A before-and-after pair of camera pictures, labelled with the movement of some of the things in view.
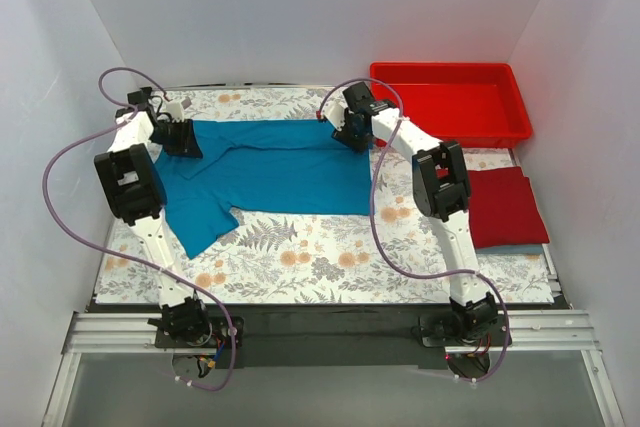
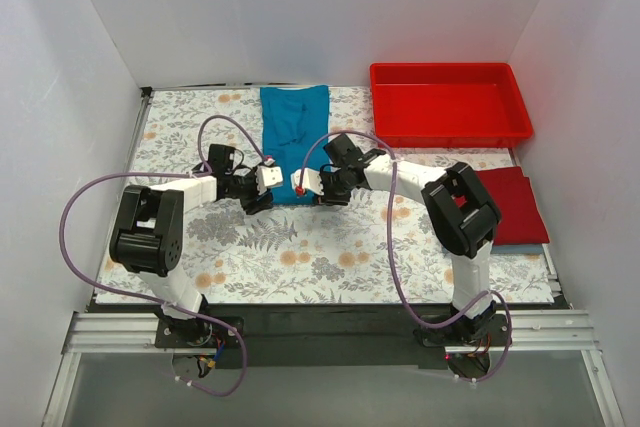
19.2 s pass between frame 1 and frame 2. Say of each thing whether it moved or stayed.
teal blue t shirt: moved
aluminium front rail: stayed
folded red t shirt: stayed
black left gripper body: moved
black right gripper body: moved
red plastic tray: stayed
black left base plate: stayed
